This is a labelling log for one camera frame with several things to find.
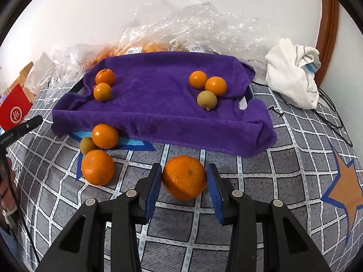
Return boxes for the kumquat on towel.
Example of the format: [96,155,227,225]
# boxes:
[93,83,112,102]
[189,71,208,90]

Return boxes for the clear bag of longans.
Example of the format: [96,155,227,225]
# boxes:
[158,0,273,63]

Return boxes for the large orange mandarin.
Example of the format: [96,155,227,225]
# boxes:
[162,155,207,201]

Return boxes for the white plastic bag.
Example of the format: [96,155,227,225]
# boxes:
[24,52,56,95]

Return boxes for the orange beside towel edge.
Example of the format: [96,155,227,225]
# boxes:
[91,124,119,149]

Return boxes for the cloudy bag of oranges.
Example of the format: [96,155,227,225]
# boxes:
[48,44,114,90]

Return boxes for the black cable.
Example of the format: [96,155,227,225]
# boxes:
[252,82,355,148]

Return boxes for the brown wooden door frame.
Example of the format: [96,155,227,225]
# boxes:
[315,0,340,87]

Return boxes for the purple towel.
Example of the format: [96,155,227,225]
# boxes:
[52,52,277,157]

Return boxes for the kumquat on towel right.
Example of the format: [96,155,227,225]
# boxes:
[189,71,208,90]

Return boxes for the clear bag of kumquats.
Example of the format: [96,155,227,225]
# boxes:
[89,19,191,66]

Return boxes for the small brown longan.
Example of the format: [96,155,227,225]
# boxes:
[79,137,98,155]

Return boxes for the red packet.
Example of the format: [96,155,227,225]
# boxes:
[0,84,32,131]

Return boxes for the grey checked tablecloth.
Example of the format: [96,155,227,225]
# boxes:
[8,84,362,271]

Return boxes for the person's left hand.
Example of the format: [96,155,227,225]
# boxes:
[0,158,18,231]

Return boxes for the brown longan on towel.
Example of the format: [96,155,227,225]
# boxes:
[196,91,217,111]

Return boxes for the white crumpled cloth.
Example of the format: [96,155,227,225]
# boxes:
[265,38,321,110]

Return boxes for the orange kumquat far right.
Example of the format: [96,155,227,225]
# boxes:
[205,76,228,96]

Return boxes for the mandarin with green stem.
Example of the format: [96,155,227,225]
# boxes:
[95,68,116,86]

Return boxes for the large mandarin on cloth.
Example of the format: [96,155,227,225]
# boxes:
[81,150,115,186]

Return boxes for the kumquat on towel left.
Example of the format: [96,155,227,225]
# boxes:
[93,83,112,102]

